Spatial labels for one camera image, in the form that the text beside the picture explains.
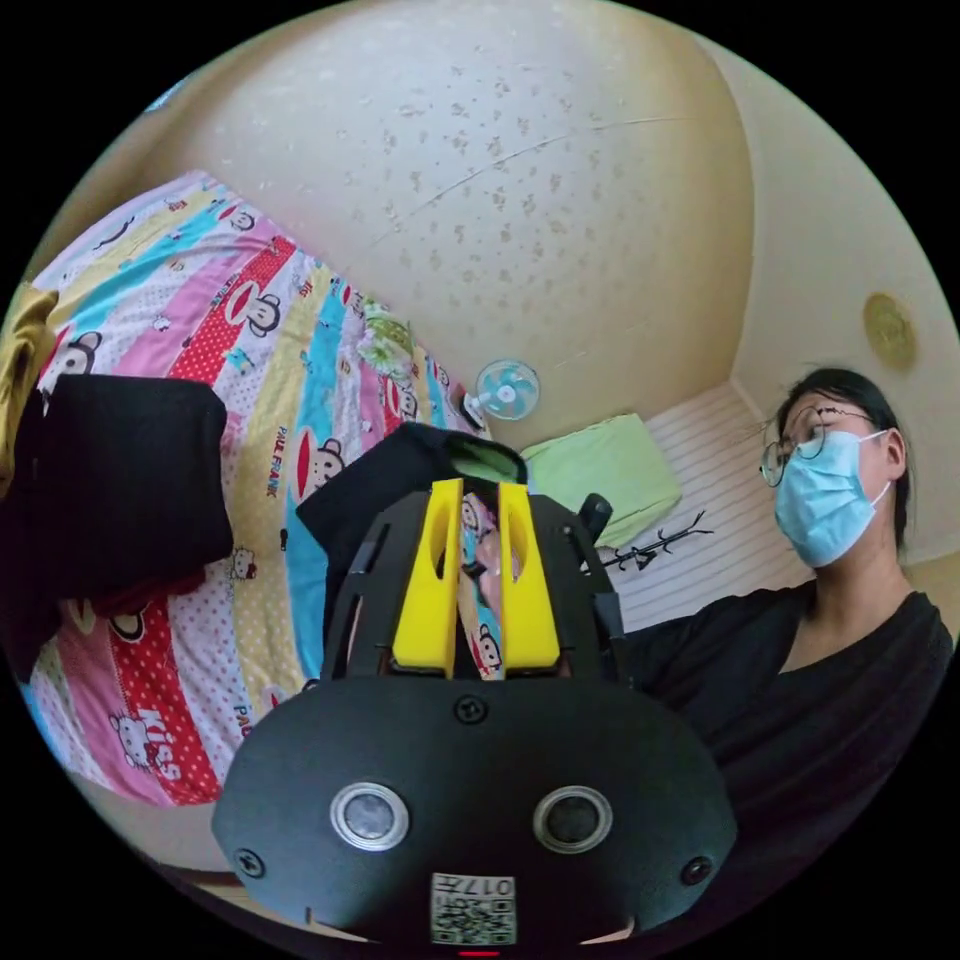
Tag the black long sleeve shirt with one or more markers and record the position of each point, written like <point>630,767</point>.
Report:
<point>375,484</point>

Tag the small light blue fan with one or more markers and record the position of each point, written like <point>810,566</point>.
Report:
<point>508,388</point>

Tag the person's body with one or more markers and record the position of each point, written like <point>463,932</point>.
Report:
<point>825,712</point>

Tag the round yellow ceiling lamp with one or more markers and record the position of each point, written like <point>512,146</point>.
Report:
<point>889,332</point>

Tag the floral pillow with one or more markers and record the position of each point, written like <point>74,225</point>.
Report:
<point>386,343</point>

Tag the pile of clothes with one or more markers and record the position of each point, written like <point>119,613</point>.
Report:
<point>112,472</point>

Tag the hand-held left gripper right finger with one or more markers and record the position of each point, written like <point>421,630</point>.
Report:
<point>531,600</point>

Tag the light green pillow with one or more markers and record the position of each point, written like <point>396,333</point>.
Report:
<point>607,469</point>

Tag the bed with cartoon printed sheet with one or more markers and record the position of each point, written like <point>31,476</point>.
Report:
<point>225,352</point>

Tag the black branch-shaped coat rack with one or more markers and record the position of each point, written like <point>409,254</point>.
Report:
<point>660,544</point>

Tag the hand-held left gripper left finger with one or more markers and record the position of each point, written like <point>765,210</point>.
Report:
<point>429,592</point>

